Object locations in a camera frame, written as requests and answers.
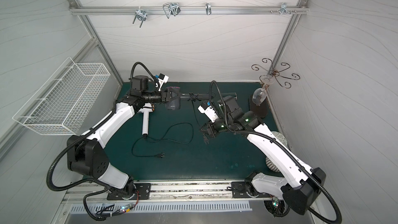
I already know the grey hair dryer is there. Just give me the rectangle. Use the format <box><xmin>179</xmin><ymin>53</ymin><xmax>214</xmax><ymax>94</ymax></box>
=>
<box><xmin>165</xmin><ymin>92</ymin><xmax>209</xmax><ymax>111</ymax></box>

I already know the grey dryer black cord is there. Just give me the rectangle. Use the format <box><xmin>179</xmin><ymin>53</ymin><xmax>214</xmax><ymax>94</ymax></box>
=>
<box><xmin>186</xmin><ymin>91</ymin><xmax>203</xmax><ymax>128</ymax></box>

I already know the green hair dryer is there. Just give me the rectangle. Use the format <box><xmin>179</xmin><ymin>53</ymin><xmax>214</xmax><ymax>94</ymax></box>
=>
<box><xmin>221</xmin><ymin>92</ymin><xmax>237</xmax><ymax>100</ymax></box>

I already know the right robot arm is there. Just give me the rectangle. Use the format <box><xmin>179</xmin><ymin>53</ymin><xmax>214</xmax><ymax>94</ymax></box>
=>
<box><xmin>198</xmin><ymin>81</ymin><xmax>343</xmax><ymax>224</ymax></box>

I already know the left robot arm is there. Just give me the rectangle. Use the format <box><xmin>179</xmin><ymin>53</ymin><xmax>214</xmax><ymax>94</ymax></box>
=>
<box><xmin>46</xmin><ymin>62</ymin><xmax>181</xmax><ymax>200</ymax></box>

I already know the white hair dryer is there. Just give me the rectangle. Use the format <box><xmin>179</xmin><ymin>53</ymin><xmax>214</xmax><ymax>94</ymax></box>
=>
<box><xmin>138</xmin><ymin>103</ymin><xmax>154</xmax><ymax>138</ymax></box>

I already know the green table mat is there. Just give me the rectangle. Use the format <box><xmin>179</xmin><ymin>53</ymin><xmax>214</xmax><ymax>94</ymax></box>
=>
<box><xmin>105</xmin><ymin>101</ymin><xmax>274</xmax><ymax>180</ymax></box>

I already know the metal hook clamp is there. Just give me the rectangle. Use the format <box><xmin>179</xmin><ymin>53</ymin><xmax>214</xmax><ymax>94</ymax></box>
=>
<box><xmin>205</xmin><ymin>3</ymin><xmax>211</xmax><ymax>16</ymax></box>
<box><xmin>132</xmin><ymin>8</ymin><xmax>147</xmax><ymax>28</ymax></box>
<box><xmin>162</xmin><ymin>2</ymin><xmax>181</xmax><ymax>19</ymax></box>
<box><xmin>269</xmin><ymin>3</ymin><xmax>296</xmax><ymax>15</ymax></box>

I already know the black ornate jewelry stand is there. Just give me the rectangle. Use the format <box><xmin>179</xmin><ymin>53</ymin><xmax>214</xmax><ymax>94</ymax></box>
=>
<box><xmin>248</xmin><ymin>57</ymin><xmax>301</xmax><ymax>119</ymax></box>

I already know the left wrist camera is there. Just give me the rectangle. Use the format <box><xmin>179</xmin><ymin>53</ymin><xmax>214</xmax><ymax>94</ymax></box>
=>
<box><xmin>155</xmin><ymin>73</ymin><xmax>169</xmax><ymax>91</ymax></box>

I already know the white dryer black cord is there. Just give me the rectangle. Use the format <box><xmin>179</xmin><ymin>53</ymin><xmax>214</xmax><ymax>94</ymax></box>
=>
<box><xmin>131</xmin><ymin>122</ymin><xmax>194</xmax><ymax>159</ymax></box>

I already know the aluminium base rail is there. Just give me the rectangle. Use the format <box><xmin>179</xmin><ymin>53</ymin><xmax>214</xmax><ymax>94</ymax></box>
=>
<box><xmin>62</xmin><ymin>178</ymin><xmax>318</xmax><ymax>204</ymax></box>

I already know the white wire basket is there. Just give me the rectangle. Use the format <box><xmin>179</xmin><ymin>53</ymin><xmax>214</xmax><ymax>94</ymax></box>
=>
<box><xmin>12</xmin><ymin>58</ymin><xmax>110</xmax><ymax>135</ymax></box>

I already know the aluminium top rail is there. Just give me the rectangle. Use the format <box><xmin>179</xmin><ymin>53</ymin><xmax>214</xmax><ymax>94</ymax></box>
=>
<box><xmin>69</xmin><ymin>5</ymin><xmax>309</xmax><ymax>16</ymax></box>

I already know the white slotted cable duct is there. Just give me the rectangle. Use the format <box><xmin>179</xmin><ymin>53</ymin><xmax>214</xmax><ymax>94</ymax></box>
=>
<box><xmin>69</xmin><ymin>201</ymin><xmax>252</xmax><ymax>214</ymax></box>

